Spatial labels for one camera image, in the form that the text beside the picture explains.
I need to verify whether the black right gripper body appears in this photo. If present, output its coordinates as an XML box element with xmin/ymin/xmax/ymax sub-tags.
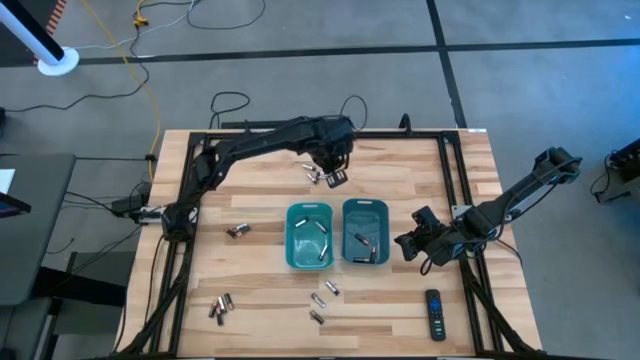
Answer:
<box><xmin>418</xmin><ymin>219</ymin><xmax>464</xmax><ymax>267</ymax></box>

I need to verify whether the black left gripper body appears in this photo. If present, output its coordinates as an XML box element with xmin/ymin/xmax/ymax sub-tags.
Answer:
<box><xmin>310</xmin><ymin>115</ymin><xmax>356</xmax><ymax>170</ymax></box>

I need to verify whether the dark teal plastic bin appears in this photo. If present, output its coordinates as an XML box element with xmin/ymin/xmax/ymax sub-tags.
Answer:
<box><xmin>341</xmin><ymin>197</ymin><xmax>392</xmax><ymax>267</ymax></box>

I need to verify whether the green plastic bin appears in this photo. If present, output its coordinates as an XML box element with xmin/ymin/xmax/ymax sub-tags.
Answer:
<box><xmin>285</xmin><ymin>201</ymin><xmax>335</xmax><ymax>271</ymax></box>

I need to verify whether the black remote control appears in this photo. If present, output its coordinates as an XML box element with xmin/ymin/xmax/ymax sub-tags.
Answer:
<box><xmin>425</xmin><ymin>288</ymin><xmax>447</xmax><ymax>343</ymax></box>

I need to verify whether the black power bar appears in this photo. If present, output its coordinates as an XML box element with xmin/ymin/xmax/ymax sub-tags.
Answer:
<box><xmin>220</xmin><ymin>117</ymin><xmax>346</xmax><ymax>130</ymax></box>

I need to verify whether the black equipment box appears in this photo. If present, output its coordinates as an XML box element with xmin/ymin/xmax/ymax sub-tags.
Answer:
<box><xmin>589</xmin><ymin>138</ymin><xmax>640</xmax><ymax>205</ymax></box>

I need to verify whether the black power adapter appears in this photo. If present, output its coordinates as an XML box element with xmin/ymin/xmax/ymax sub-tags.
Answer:
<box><xmin>110</xmin><ymin>195</ymin><xmax>147</xmax><ymax>217</ymax></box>

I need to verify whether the black desk foot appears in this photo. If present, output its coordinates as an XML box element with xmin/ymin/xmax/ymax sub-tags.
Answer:
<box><xmin>30</xmin><ymin>266</ymin><xmax>126</xmax><ymax>307</ymax></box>

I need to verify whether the white pole stand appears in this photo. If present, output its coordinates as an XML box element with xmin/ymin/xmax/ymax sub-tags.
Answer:
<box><xmin>0</xmin><ymin>0</ymin><xmax>81</xmax><ymax>77</ymax></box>

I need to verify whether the black desk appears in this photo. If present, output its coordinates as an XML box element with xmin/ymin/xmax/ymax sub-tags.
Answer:
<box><xmin>0</xmin><ymin>152</ymin><xmax>77</xmax><ymax>307</ymax></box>

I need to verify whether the orange striped mat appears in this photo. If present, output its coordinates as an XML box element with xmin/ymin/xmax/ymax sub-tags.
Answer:
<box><xmin>47</xmin><ymin>0</ymin><xmax>70</xmax><ymax>36</ymax></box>

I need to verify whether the dark tablet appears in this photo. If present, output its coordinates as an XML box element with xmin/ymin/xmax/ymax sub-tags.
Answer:
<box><xmin>0</xmin><ymin>191</ymin><xmax>33</xmax><ymax>219</ymax></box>

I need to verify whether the black aluminium table frame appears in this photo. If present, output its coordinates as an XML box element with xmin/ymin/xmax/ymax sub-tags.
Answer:
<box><xmin>119</xmin><ymin>127</ymin><xmax>544</xmax><ymax>359</ymax></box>

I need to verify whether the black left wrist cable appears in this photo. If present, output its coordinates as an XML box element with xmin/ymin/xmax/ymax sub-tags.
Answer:
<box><xmin>339</xmin><ymin>94</ymin><xmax>369</xmax><ymax>132</ymax></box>

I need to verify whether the black looped cable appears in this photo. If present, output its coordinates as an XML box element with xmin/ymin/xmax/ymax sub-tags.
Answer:
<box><xmin>208</xmin><ymin>90</ymin><xmax>252</xmax><ymax>130</ymax></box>

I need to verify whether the black floor cable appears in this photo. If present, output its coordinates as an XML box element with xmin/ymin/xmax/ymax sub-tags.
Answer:
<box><xmin>0</xmin><ymin>22</ymin><xmax>151</xmax><ymax>114</ymax></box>
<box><xmin>186</xmin><ymin>0</ymin><xmax>267</xmax><ymax>31</ymax></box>

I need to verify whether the long yellow cable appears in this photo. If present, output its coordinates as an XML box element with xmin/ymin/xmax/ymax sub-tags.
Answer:
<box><xmin>81</xmin><ymin>0</ymin><xmax>164</xmax><ymax>182</ymax></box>

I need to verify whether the white floor cable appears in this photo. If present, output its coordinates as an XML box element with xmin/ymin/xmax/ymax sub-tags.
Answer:
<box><xmin>74</xmin><ymin>0</ymin><xmax>197</xmax><ymax>51</ymax></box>

